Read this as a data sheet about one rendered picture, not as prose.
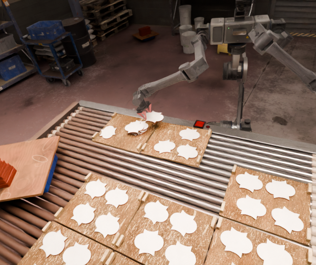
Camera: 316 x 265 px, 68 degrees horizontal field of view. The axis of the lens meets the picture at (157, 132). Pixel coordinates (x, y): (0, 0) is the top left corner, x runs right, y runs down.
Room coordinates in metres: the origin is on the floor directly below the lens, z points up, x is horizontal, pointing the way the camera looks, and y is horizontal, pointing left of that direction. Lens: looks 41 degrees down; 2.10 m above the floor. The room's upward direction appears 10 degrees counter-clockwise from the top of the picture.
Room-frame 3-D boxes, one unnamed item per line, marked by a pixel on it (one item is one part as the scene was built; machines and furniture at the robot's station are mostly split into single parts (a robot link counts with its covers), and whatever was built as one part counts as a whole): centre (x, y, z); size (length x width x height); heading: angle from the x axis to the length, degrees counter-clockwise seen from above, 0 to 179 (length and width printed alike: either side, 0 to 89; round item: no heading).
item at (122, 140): (1.42, 0.24, 0.93); 0.41 x 0.35 x 0.02; 59
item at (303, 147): (1.45, -0.17, 0.89); 2.08 x 0.09 x 0.06; 58
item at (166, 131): (1.21, -0.13, 0.93); 0.41 x 0.35 x 0.02; 60
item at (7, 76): (4.87, 2.81, 0.32); 0.50 x 0.41 x 0.37; 138
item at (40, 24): (4.51, 1.63, 0.96); 0.50 x 0.38 x 0.21; 67
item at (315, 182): (1.22, -0.03, 0.90); 1.95 x 0.05 x 0.05; 58
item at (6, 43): (4.89, 2.73, 0.76); 0.50 x 0.36 x 0.24; 148
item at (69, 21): (5.17, 1.37, 0.44); 0.59 x 0.59 x 0.88
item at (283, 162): (1.30, -0.08, 0.90); 1.95 x 0.05 x 0.05; 58
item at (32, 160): (1.11, 0.96, 1.03); 0.50 x 0.50 x 0.02; 0
